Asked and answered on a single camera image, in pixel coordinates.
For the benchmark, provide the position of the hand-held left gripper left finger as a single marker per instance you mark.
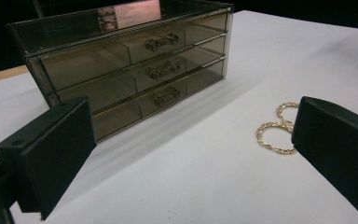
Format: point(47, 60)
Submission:
point(49, 155)

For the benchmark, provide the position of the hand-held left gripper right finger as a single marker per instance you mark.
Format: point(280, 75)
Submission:
point(335, 146)

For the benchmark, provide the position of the smoky transparent drawer organizer case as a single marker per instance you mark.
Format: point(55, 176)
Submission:
point(59, 28)

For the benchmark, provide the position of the wooden table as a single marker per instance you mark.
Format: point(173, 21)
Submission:
point(0, 74)

